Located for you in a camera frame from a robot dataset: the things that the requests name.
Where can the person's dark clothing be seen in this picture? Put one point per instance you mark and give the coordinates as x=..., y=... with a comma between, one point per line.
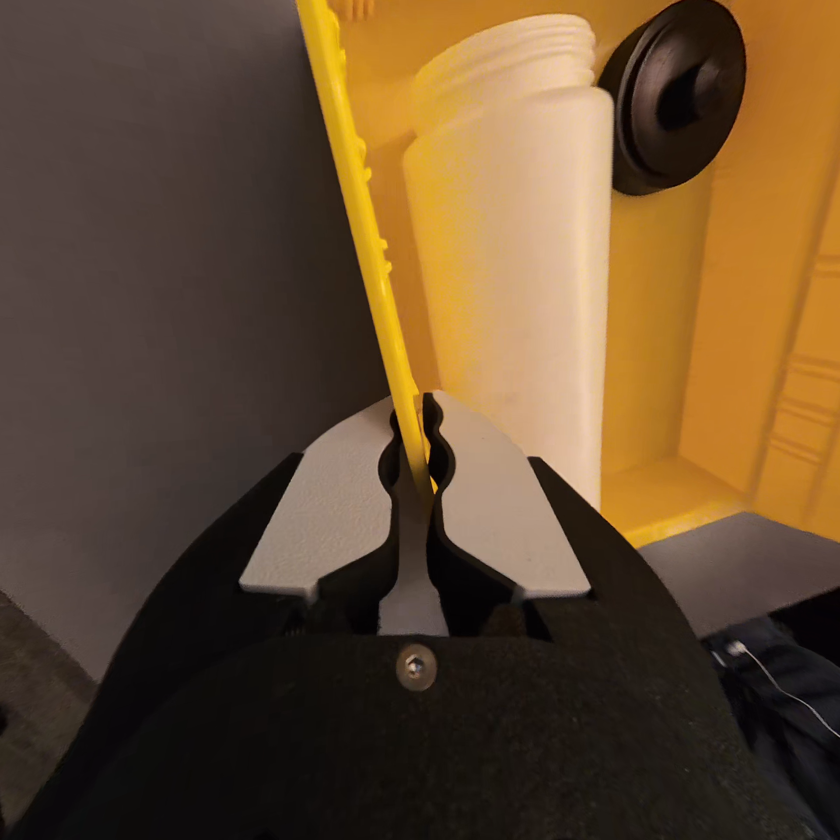
x=800, y=722

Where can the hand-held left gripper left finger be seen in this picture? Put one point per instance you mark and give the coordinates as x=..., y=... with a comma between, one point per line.
x=328, y=512

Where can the yellow plastic bin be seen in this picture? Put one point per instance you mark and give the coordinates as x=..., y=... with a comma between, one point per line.
x=754, y=262

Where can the white plastic bottle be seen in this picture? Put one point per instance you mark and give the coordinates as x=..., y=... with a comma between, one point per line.
x=512, y=262

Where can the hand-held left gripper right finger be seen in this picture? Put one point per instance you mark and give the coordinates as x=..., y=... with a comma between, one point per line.
x=505, y=525

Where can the black bottle lid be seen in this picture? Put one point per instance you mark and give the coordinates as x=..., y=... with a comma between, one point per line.
x=669, y=98

